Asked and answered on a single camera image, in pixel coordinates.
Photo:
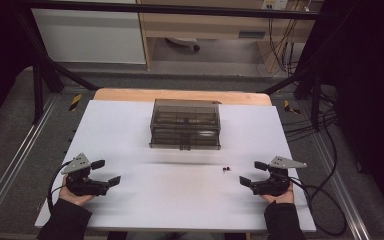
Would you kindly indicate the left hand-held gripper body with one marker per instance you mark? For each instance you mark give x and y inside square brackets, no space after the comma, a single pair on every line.
[80,186]

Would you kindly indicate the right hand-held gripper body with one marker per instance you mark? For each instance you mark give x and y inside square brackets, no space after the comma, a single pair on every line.
[273,186]

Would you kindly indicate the person's left hand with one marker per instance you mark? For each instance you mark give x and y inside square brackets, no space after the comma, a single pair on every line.
[75,199]

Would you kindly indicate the person's right hand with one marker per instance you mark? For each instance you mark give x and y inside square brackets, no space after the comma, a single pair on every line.
[281,199]

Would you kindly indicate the yellow black tape strip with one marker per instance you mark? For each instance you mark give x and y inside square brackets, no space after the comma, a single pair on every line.
[291,107]
[75,102]

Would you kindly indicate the white board table cover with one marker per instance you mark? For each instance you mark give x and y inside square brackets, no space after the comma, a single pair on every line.
[180,200]

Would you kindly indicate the smoky transparent drawer box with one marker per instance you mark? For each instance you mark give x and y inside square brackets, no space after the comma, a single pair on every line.
[185,125]

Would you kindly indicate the wooden table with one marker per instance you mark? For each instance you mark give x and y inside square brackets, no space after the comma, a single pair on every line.
[180,95]

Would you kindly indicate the white cabinet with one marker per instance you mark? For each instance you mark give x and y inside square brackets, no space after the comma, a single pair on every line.
[90,36]

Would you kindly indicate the light wooden desk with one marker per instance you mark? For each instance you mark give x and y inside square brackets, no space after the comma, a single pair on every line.
[213,28]

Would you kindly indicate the office chair base with caster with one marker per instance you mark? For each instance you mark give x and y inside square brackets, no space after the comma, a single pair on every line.
[184,42]

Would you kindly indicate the aluminium floor rail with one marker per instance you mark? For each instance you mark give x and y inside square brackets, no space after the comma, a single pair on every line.
[340,186]
[13,156]

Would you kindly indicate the white wall socket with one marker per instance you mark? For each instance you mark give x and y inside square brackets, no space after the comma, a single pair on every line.
[274,4]

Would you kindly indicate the black metal frame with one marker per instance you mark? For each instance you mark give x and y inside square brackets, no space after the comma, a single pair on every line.
[166,8]

